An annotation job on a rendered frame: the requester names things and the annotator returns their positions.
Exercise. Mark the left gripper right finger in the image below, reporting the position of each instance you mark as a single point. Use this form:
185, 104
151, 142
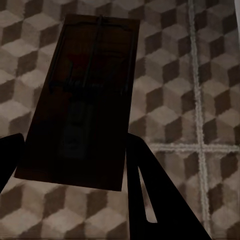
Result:
175, 219

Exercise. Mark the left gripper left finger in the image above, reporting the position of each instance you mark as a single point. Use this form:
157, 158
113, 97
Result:
11, 150

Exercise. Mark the mousetrap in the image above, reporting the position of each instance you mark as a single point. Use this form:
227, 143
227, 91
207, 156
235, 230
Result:
78, 132

